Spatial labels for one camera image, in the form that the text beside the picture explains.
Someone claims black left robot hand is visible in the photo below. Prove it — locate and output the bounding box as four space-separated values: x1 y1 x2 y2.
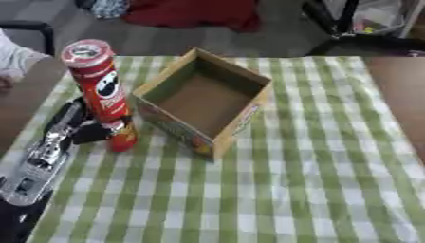
43 96 137 146

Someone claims red cylindrical snack can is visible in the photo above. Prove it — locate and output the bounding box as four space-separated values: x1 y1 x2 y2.
60 38 139 153

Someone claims open tan cardboard box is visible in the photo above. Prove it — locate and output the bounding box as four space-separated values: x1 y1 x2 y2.
131 47 276 161

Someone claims person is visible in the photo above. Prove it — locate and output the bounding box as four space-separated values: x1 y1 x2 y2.
0 28 53 93

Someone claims black chair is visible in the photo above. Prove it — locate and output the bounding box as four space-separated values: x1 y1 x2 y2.
0 20 57 57

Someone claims patterned grey bag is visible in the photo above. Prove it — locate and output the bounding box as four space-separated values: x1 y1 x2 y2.
74 0 133 20

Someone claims red cloth bundle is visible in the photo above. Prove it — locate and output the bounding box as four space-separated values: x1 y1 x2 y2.
120 0 263 33

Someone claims black tripod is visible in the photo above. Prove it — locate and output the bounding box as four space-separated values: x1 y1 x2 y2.
300 0 425 57

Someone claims clear plastic bag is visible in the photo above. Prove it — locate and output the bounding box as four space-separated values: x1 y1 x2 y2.
323 0 424 36

